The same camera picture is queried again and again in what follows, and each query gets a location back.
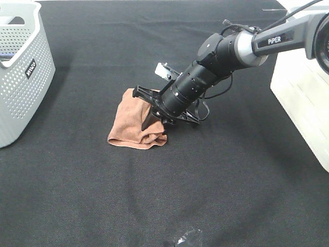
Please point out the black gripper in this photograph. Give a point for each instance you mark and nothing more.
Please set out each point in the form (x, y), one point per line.
(158, 112)

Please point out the brown towel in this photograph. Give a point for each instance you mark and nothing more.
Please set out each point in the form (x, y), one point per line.
(126, 130)

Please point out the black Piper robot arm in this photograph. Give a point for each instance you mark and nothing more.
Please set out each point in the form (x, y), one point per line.
(220, 55)

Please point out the black table cloth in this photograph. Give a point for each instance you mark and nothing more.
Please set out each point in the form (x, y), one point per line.
(244, 177)

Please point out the grey perforated plastic basket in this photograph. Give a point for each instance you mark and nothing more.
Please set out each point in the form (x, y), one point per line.
(27, 67)

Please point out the white storage box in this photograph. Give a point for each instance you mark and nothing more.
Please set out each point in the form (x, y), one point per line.
(301, 87)

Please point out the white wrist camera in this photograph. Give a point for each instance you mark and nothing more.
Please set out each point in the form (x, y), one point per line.
(162, 71)

